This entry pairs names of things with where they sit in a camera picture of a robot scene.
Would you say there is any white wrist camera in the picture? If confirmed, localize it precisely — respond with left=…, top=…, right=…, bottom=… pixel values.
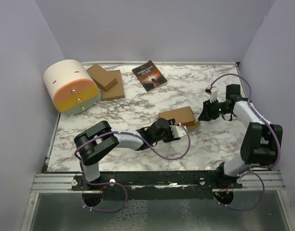
left=205, top=88, right=218, bottom=103
left=170, top=123, right=188, bottom=139

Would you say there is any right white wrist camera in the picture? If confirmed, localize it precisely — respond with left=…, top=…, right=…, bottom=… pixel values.
left=205, top=88, right=218, bottom=103

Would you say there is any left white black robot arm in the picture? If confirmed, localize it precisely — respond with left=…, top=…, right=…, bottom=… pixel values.
left=74, top=118, right=186, bottom=190

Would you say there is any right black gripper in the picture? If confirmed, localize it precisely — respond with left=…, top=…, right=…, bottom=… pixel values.
left=198, top=98, right=231, bottom=121

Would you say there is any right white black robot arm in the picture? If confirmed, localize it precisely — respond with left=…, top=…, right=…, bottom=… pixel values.
left=198, top=84, right=283, bottom=188

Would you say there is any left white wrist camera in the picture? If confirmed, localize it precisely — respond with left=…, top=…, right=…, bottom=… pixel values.
left=170, top=123, right=188, bottom=139

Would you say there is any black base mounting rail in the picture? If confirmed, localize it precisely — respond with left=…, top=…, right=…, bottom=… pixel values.
left=72, top=170, right=242, bottom=200

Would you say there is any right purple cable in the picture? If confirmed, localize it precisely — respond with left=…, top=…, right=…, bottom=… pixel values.
left=209, top=74, right=282, bottom=210

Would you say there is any cream orange cylindrical drawer unit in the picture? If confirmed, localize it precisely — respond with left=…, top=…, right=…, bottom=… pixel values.
left=43, top=60, right=99, bottom=116

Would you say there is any dark paperback book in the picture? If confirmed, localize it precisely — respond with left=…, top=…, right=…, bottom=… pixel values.
left=132, top=60, right=167, bottom=92

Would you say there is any folded brown cardboard box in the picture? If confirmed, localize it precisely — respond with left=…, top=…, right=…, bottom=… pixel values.
left=87, top=64, right=117, bottom=91

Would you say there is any flat brown cardboard box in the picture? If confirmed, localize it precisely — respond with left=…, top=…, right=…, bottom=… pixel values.
left=102, top=70, right=125, bottom=101

